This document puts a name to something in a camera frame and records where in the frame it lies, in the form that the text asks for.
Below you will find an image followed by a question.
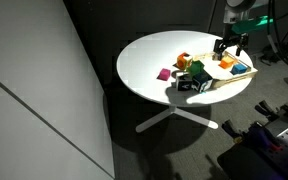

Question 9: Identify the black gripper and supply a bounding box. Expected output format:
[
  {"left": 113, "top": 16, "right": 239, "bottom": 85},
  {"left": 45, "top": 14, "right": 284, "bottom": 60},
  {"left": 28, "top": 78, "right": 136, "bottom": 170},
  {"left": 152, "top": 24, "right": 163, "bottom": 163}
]
[{"left": 213, "top": 31, "right": 249, "bottom": 62}]

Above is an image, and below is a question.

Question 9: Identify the wooden tray box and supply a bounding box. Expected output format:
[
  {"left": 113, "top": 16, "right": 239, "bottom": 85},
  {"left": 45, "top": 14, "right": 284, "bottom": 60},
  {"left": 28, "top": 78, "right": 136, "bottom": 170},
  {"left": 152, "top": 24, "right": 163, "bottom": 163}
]
[{"left": 193, "top": 50, "right": 259, "bottom": 90}]

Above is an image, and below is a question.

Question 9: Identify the small grey cube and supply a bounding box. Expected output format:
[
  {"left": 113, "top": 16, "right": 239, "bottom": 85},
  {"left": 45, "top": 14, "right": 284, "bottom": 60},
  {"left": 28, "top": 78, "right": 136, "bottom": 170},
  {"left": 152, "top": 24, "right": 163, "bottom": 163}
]
[{"left": 210, "top": 49, "right": 226, "bottom": 62}]

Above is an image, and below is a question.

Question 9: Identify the small orange cube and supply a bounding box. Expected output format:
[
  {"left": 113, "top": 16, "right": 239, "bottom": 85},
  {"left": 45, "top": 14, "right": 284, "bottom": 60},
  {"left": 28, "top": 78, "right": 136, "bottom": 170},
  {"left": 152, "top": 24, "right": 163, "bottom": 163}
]
[{"left": 219, "top": 55, "right": 237, "bottom": 70}]

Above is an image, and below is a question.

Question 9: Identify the small blue cube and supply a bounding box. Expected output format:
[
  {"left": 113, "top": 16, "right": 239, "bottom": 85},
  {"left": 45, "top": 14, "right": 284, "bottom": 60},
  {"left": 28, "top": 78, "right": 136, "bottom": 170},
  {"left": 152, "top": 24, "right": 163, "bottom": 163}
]
[{"left": 230, "top": 63, "right": 249, "bottom": 76}]

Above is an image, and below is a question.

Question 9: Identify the green cube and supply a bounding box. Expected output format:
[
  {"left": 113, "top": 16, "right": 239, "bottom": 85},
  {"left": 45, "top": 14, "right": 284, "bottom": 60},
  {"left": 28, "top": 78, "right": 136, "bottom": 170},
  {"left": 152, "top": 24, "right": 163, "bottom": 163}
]
[{"left": 187, "top": 60, "right": 206, "bottom": 78}]

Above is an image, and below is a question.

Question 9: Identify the orange cube with holes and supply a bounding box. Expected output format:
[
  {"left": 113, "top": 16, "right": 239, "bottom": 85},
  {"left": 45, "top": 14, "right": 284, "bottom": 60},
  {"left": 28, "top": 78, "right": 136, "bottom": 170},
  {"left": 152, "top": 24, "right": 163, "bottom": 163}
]
[{"left": 176, "top": 52, "right": 194, "bottom": 71}]

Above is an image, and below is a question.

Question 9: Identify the pink cube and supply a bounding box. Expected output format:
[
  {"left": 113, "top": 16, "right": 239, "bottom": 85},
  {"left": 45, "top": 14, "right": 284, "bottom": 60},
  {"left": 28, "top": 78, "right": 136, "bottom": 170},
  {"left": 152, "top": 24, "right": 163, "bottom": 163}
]
[{"left": 156, "top": 67, "right": 172, "bottom": 82}]

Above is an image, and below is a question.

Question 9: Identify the orange clamp far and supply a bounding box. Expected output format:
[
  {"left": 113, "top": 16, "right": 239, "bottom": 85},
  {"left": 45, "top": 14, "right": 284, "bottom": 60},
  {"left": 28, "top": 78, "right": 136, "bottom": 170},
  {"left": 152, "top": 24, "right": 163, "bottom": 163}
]
[{"left": 221, "top": 119, "right": 283, "bottom": 153}]

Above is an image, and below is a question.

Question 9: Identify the white table base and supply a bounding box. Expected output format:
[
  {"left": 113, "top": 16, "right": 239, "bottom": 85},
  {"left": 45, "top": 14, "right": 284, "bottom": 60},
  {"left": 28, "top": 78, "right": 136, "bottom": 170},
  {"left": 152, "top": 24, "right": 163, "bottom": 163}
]
[{"left": 135, "top": 105, "right": 219, "bottom": 134}]

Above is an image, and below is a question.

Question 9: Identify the black cart top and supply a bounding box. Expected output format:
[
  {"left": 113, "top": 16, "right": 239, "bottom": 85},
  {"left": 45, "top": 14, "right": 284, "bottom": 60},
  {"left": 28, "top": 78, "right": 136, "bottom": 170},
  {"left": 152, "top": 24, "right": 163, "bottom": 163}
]
[{"left": 217, "top": 143, "right": 288, "bottom": 180}]

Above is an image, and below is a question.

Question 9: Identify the teal wrist mount bracket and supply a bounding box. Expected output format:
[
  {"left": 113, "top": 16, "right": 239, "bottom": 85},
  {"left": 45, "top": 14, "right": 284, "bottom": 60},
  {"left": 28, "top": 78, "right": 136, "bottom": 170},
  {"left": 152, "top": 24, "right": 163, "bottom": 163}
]
[{"left": 231, "top": 15, "right": 274, "bottom": 35}]

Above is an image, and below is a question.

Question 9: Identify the black floor cable bundle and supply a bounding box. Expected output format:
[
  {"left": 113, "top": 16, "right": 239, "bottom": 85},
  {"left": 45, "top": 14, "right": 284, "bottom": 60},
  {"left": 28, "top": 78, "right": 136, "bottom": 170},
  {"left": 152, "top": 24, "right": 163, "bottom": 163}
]
[{"left": 260, "top": 41, "right": 287, "bottom": 66}]

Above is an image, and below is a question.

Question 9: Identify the thick black cable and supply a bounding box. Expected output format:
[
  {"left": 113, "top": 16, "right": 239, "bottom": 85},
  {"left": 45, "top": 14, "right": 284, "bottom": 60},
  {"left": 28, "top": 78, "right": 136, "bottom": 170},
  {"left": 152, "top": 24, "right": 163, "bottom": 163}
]
[{"left": 266, "top": 0, "right": 288, "bottom": 75}]

